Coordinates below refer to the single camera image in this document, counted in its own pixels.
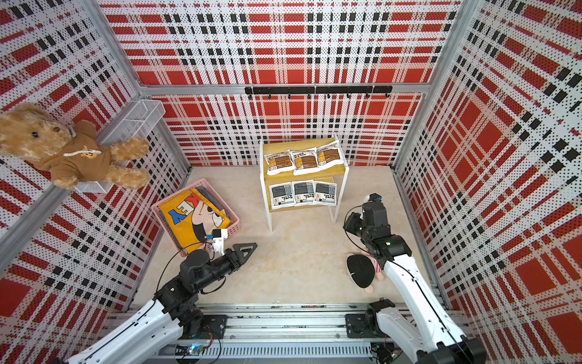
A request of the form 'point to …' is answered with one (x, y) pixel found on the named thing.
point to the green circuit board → (195, 349)
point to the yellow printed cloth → (191, 216)
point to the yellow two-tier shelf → (302, 174)
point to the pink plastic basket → (235, 221)
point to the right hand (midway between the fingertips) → (351, 217)
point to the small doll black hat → (364, 269)
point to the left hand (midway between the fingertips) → (259, 247)
